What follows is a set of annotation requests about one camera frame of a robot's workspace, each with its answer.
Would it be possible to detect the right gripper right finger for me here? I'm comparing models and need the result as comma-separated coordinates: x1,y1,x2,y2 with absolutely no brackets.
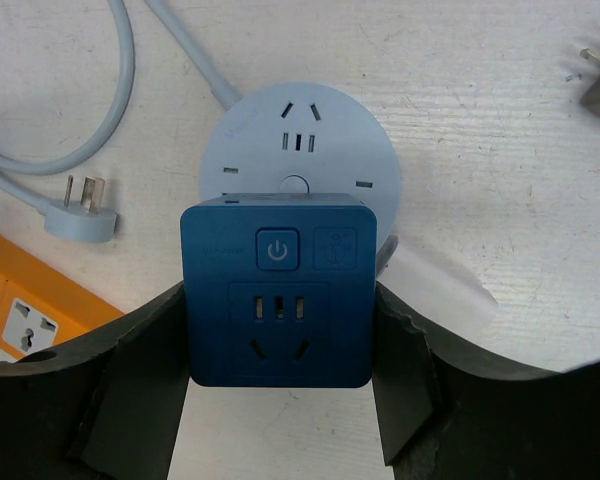
372,286,600,479

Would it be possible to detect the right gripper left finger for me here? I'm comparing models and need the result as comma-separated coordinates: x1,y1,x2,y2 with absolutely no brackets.
0,285,189,479

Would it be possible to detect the blue cube socket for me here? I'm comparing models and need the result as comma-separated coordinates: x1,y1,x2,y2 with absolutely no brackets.
180,193,377,388

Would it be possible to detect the round light blue power strip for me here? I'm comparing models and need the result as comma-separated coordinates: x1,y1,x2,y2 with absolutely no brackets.
0,1,401,248

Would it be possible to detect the white charger block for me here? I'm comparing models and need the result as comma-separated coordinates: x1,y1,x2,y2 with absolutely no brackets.
379,242,499,343

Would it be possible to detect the orange power strip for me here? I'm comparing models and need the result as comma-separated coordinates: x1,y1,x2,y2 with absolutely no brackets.
0,235,123,363

